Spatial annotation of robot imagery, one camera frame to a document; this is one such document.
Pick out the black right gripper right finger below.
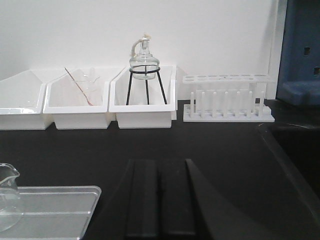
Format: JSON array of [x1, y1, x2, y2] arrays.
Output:
[[161, 159, 320, 240]]

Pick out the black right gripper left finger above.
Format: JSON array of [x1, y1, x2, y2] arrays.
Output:
[[101, 160, 160, 240]]

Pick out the clear glass beaker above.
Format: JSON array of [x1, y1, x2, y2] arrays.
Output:
[[0, 163, 24, 232]]

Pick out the silver metal tray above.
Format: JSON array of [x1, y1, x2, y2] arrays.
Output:
[[0, 185, 102, 240]]

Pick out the white storage bin right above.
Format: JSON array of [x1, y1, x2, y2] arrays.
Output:
[[108, 65, 178, 129]]

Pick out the white storage bin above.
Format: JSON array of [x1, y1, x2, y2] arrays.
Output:
[[0, 69, 66, 131], [108, 65, 178, 129], [43, 66, 124, 130]]

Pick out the white test tube rack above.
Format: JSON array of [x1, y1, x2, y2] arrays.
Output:
[[182, 74, 275, 123]]

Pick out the thin reddish rod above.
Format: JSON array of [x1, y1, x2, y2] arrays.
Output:
[[64, 67, 93, 106]]

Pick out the white storage bin middle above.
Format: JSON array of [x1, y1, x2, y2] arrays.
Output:
[[43, 66, 124, 130]]

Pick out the glassware in middle bin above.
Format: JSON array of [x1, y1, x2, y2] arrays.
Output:
[[74, 68, 102, 106]]

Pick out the black tripod stand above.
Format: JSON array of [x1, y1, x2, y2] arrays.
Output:
[[125, 65, 168, 106]]

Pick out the glass alcohol lamp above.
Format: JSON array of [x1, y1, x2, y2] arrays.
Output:
[[129, 34, 160, 72]]

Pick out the white storage bin left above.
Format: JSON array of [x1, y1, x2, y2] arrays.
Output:
[[0, 69, 66, 131]]

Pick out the blue equipment housing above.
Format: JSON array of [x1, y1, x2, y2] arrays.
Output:
[[276, 0, 320, 106]]

